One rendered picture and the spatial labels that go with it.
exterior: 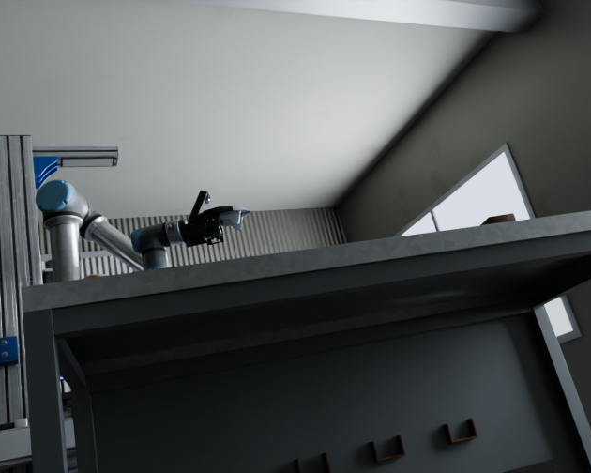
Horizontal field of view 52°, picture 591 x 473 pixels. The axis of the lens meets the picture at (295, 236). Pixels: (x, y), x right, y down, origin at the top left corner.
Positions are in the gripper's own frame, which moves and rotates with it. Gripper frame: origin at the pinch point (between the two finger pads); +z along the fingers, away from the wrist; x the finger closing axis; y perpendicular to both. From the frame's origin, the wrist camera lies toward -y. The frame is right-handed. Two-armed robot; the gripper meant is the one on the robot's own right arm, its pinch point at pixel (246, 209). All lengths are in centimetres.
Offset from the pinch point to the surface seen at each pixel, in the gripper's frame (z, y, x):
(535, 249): 57, 54, 50
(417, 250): 34, 52, 58
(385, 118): 106, -211, -255
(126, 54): -63, -190, -105
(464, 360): 51, 57, -11
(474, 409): 49, 70, -12
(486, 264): 46, 56, 53
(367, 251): 25, 51, 61
